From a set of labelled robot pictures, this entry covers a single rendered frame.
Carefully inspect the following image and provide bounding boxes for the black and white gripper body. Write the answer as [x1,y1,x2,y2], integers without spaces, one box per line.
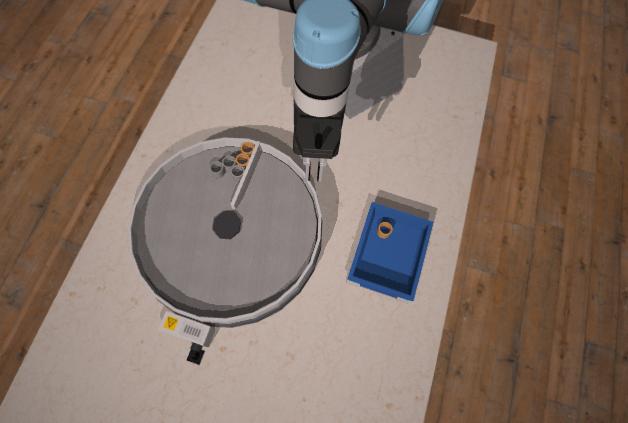
[293,79,349,159]

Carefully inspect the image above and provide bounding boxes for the blue crate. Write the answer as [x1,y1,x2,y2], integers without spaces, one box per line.
[346,202,434,304]

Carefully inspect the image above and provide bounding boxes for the bronze bushing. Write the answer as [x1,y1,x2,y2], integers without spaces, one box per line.
[241,142,254,158]
[377,222,392,238]
[236,153,250,170]

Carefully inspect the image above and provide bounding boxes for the grey metal ring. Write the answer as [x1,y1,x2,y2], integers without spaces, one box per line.
[222,156,237,173]
[209,161,225,178]
[231,165,245,182]

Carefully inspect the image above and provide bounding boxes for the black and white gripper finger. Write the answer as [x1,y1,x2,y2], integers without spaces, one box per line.
[303,157,311,181]
[317,158,327,182]

